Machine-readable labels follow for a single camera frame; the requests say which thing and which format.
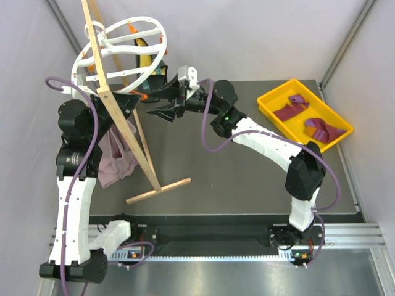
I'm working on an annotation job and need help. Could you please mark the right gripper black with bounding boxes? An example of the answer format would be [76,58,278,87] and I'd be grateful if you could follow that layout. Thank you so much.
[147,76,222,125]

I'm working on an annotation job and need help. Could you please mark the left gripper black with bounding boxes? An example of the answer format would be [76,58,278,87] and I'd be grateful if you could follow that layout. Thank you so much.
[86,86,142,142]

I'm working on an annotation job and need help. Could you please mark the wooden hanger stand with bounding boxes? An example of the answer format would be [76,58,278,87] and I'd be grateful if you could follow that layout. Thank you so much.
[80,0,192,204]

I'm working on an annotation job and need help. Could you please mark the white round clip hanger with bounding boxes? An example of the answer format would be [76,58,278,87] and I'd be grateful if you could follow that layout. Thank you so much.
[70,17,169,95]

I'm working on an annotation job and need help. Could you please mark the pink sock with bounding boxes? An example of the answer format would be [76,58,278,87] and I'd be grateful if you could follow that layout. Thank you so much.
[98,124,138,188]

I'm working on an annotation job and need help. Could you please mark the maroon orange striped sock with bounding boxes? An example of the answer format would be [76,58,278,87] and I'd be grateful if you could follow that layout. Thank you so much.
[304,118,346,144]

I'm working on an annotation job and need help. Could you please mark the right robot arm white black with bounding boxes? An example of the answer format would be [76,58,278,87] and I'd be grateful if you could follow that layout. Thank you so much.
[148,78,326,244]

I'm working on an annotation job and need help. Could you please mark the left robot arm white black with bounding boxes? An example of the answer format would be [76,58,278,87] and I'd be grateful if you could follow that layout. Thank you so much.
[39,96,140,284]

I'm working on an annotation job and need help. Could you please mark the black yellow sock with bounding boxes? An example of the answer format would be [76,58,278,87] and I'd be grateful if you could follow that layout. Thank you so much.
[136,55,168,94]

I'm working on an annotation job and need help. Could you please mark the maroon sock flat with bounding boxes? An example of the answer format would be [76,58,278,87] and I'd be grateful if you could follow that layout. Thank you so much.
[273,103,307,121]

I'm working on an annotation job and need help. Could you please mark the yellow plastic tray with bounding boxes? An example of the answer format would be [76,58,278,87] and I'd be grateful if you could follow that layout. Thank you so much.
[257,79,354,152]

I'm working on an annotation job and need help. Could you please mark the purple sock piece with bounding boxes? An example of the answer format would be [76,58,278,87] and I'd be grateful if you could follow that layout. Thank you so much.
[289,94,309,108]

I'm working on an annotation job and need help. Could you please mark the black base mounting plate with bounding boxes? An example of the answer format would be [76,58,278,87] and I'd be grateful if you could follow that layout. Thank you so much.
[92,213,326,248]

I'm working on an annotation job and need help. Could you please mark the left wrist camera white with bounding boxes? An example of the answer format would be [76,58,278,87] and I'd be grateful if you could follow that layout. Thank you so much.
[61,74,98,101]

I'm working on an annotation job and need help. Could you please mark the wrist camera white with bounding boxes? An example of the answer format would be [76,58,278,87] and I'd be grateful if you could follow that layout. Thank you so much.
[61,74,98,101]
[178,65,199,91]

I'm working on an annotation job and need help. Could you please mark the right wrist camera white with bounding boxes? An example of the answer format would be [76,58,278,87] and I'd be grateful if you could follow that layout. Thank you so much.
[178,65,199,91]

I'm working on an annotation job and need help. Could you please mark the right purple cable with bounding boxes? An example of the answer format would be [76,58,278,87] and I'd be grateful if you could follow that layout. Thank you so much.
[197,77,343,268]

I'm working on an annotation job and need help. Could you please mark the purple cable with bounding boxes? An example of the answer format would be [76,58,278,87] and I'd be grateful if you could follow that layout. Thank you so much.
[197,77,343,268]
[44,75,155,296]

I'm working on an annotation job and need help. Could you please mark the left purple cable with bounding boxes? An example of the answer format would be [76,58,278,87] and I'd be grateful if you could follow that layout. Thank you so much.
[44,75,155,296]

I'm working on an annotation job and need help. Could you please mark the grey slotted cable duct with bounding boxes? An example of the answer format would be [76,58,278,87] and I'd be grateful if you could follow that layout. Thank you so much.
[109,248,308,264]

